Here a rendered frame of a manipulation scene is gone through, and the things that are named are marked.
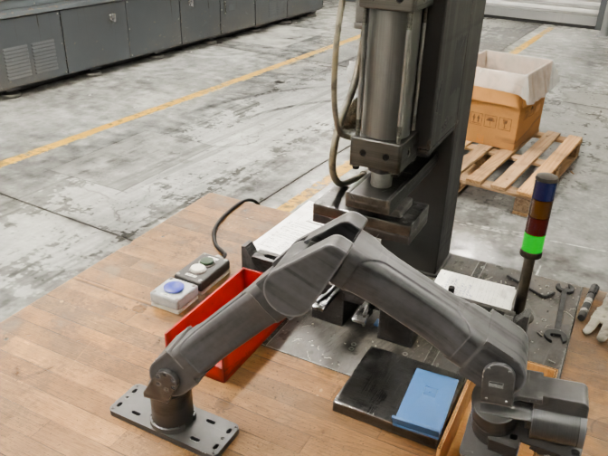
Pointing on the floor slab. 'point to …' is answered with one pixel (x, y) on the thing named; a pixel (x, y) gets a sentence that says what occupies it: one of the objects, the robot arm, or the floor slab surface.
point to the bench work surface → (80, 327)
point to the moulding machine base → (118, 33)
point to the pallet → (478, 160)
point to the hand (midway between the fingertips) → (492, 442)
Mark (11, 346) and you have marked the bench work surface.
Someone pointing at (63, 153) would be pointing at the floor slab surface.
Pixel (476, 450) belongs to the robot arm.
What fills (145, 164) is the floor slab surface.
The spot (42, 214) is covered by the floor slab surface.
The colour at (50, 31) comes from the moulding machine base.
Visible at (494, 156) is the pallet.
